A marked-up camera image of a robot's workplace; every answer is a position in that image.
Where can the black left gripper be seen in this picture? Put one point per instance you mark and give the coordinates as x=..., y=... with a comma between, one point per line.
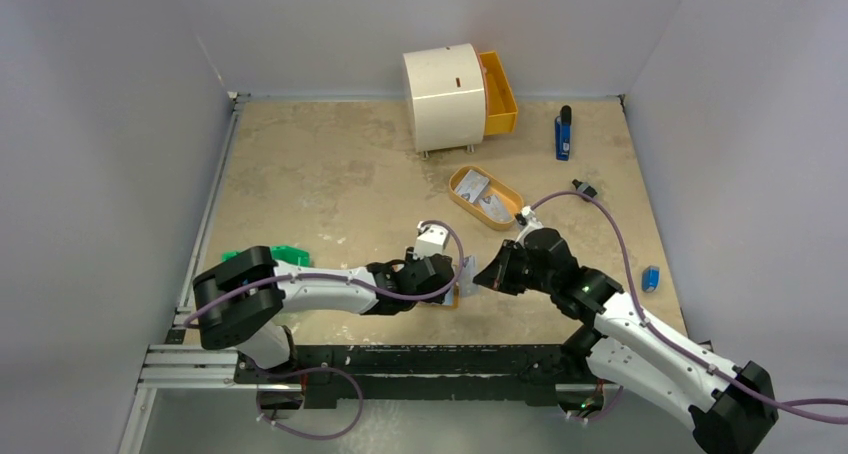
x=410, y=260

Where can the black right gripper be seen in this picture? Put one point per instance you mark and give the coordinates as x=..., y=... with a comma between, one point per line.
x=511, y=275

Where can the orange leather card holder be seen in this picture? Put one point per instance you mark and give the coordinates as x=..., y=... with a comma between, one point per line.
x=450, y=299

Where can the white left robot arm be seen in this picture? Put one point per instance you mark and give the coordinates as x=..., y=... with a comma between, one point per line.
x=237, y=300

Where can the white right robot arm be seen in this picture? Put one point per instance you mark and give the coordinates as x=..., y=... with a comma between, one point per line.
x=717, y=400

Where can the loose card in tray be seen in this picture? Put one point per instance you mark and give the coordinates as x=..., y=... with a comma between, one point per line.
x=493, y=208

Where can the orange oval tray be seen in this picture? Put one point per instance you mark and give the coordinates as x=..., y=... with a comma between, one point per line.
x=510, y=197

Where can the small black knob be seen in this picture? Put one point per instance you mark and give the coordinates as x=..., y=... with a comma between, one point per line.
x=585, y=190

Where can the green plastic bin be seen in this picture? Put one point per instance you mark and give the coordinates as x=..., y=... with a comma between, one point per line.
x=288, y=253

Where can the small blue eraser block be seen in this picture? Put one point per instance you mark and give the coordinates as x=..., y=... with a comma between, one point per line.
x=650, y=279

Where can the orange open drawer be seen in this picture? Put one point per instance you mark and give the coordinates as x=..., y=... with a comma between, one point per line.
x=501, y=107

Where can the blue black marker pen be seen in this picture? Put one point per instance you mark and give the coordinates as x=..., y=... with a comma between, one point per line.
x=562, y=128

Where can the white round drawer cabinet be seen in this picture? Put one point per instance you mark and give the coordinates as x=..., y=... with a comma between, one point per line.
x=446, y=97

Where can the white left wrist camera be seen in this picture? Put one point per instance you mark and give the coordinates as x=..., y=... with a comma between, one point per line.
x=431, y=240

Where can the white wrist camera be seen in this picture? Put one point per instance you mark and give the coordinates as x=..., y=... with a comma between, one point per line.
x=431, y=240
x=528, y=222

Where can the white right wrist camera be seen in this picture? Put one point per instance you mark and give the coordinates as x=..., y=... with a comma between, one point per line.
x=528, y=222

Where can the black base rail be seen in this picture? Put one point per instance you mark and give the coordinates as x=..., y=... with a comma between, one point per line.
x=538, y=375

